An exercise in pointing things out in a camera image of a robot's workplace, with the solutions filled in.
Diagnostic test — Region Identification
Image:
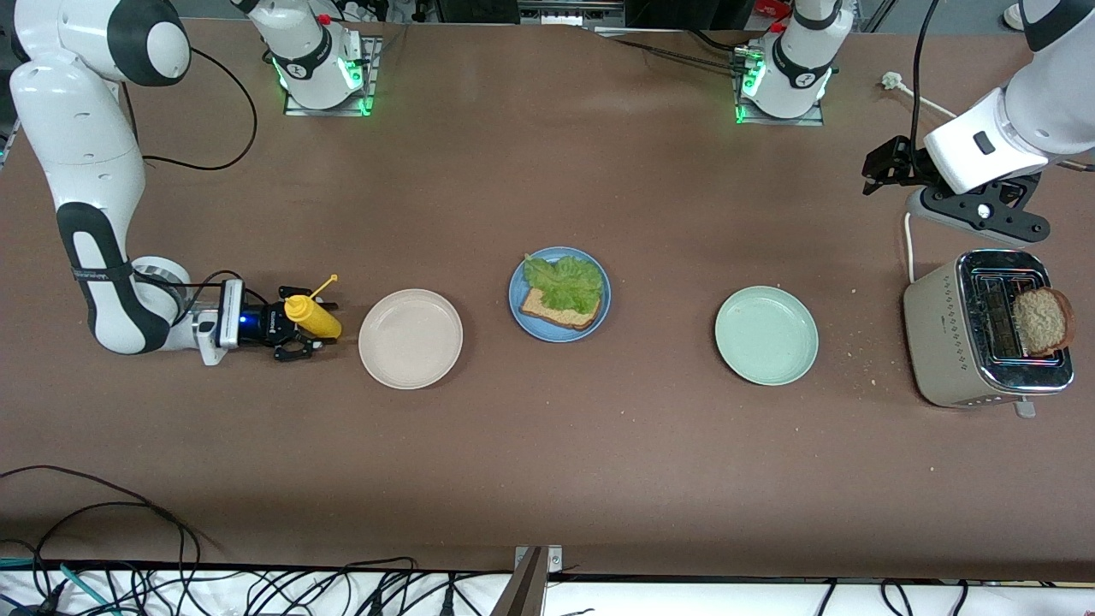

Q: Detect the yellow mustard squeeze bottle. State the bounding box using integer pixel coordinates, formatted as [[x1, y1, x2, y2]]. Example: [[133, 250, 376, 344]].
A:
[[284, 274, 343, 342]]

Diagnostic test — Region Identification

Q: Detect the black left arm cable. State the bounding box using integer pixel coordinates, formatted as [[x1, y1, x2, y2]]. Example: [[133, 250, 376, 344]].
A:
[[910, 0, 942, 163]]

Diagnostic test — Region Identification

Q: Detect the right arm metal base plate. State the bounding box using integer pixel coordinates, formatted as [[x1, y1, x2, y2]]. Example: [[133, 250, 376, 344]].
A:
[[284, 36, 382, 117]]

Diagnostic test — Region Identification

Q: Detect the beige chrome toaster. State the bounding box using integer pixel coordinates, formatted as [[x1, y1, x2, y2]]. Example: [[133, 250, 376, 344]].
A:
[[903, 248, 1076, 420]]

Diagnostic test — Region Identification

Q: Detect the teal cable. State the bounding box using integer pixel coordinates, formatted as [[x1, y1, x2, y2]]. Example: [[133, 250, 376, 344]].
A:
[[0, 556, 122, 616]]

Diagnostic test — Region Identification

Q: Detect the black base supply cable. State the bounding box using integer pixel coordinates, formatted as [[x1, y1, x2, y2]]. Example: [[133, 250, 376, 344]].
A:
[[599, 26, 754, 74]]

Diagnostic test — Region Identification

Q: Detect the blue round plate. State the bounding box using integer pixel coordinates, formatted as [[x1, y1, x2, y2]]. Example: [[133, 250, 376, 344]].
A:
[[508, 246, 613, 344]]

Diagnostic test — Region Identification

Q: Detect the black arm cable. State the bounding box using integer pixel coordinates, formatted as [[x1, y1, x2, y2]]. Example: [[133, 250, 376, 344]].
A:
[[910, 0, 942, 163], [120, 47, 259, 309]]

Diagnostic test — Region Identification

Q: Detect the black cable bundle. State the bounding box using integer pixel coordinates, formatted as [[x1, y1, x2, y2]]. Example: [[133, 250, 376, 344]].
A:
[[128, 556, 514, 616]]

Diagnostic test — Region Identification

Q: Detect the light green round plate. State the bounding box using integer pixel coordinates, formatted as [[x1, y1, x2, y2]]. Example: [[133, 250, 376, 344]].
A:
[[714, 285, 820, 387]]

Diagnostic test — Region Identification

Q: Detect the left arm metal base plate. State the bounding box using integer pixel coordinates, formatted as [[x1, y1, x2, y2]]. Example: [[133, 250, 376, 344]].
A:
[[733, 38, 826, 127]]

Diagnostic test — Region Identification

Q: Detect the beige round plate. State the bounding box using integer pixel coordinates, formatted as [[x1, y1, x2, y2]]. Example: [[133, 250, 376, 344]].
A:
[[358, 288, 464, 391]]

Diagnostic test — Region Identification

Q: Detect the brown bread slice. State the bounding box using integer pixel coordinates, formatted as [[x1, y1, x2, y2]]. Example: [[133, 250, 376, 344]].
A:
[[519, 287, 601, 333], [1013, 287, 1075, 358]]

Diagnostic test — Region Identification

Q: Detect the white toaster power cord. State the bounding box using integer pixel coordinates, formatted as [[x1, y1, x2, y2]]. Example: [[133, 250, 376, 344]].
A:
[[881, 72, 959, 284]]

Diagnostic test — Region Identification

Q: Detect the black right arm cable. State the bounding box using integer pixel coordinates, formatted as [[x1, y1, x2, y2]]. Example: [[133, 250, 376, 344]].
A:
[[120, 47, 259, 309]]

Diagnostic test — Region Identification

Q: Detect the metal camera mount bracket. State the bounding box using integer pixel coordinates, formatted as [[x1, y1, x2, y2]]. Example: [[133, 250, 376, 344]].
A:
[[492, 545, 564, 616]]

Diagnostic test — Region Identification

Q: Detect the black looping cable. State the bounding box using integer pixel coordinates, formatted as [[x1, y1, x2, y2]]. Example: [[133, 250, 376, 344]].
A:
[[0, 466, 203, 616]]

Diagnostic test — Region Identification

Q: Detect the green lettuce leaf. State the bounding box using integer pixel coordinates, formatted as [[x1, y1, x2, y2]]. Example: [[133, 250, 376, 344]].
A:
[[523, 252, 606, 317]]

